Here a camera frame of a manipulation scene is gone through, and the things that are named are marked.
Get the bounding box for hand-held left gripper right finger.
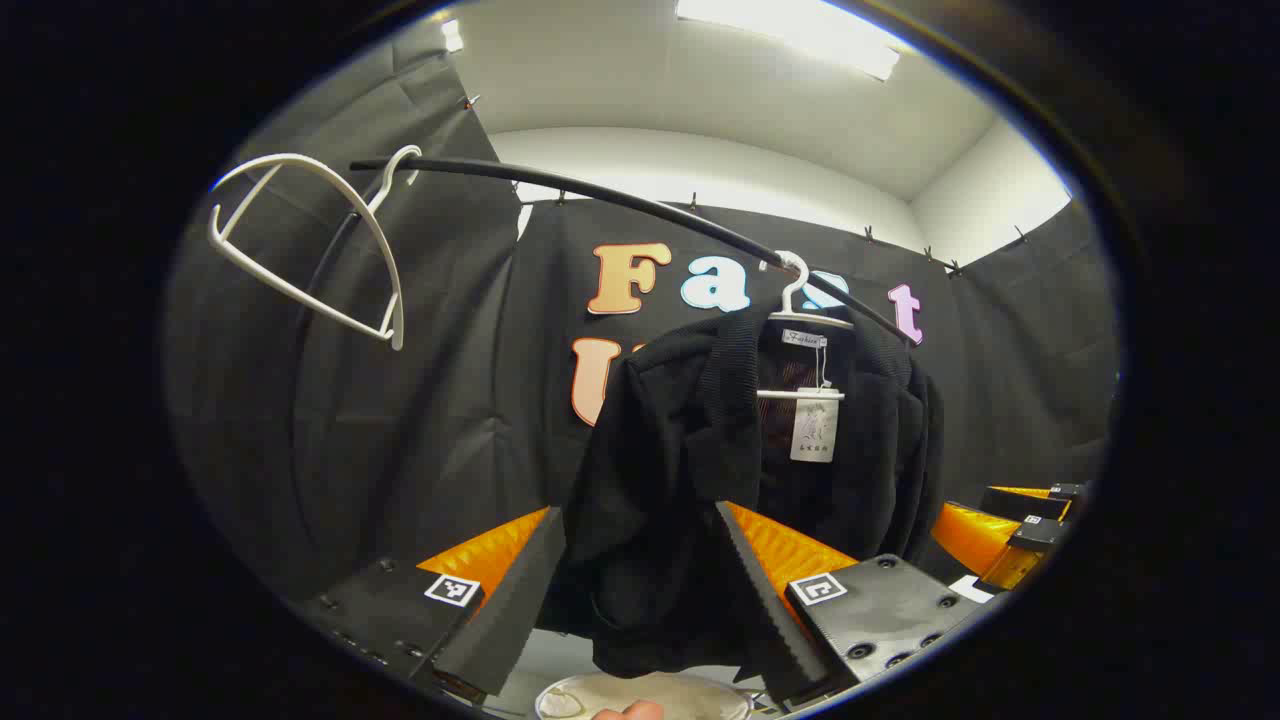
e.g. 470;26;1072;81
714;500;991;706

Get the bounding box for long ceiling light panel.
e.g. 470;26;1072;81
675;0;901;81

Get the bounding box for white plastic clothes hanger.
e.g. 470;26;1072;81
207;145;423;351
757;250;857;401

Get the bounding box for white paper hang tag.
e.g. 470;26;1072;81
790;388;841;464

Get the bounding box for black knit garment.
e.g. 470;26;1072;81
560;305;946;681

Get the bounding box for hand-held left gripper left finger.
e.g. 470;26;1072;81
295;505;569;699

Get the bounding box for black backdrop cloth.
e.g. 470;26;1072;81
165;40;1121;601

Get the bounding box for black metal clothes rack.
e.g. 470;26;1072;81
295;155;919;349

